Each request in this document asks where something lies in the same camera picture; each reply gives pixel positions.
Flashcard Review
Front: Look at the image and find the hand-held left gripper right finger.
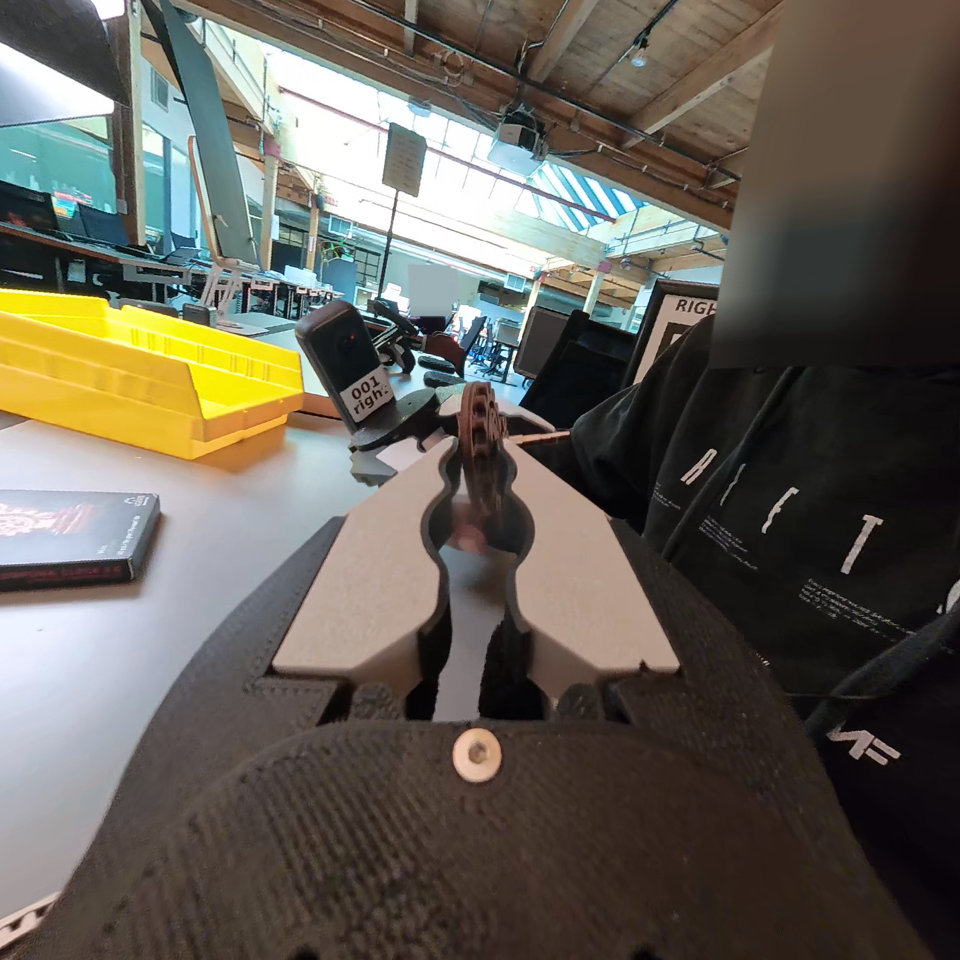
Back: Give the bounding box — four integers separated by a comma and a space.
506, 438, 682, 717

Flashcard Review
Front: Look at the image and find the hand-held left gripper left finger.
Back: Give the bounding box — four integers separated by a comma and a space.
270, 437, 459, 708

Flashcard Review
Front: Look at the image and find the wooden gear assembly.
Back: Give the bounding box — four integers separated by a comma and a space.
457, 381, 577, 556

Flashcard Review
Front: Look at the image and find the person's right hand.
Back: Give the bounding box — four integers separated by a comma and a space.
452, 504, 490, 555

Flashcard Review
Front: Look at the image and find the wood-edged grey table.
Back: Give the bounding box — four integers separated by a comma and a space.
217, 311, 451, 420

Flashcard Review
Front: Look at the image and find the dark computer monitor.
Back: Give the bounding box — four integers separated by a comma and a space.
512, 306, 640, 412

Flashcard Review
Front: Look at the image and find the black framed marker board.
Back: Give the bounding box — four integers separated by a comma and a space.
626, 279, 723, 387

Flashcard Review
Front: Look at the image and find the yellow plastic bin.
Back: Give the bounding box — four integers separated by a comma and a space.
0, 288, 306, 461

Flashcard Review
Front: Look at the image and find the person's black hoodie torso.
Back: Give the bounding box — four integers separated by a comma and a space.
570, 315, 960, 960

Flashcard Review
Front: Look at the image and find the sign board on pole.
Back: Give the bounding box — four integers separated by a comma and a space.
375, 122, 430, 301

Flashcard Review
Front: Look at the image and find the white ceiling projector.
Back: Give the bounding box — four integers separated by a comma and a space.
486, 111, 547, 178

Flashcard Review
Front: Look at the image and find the black puzzle box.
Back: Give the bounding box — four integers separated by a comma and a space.
0, 489, 163, 594

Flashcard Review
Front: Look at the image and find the white softbox light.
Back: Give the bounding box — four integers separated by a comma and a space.
0, 0, 127, 130

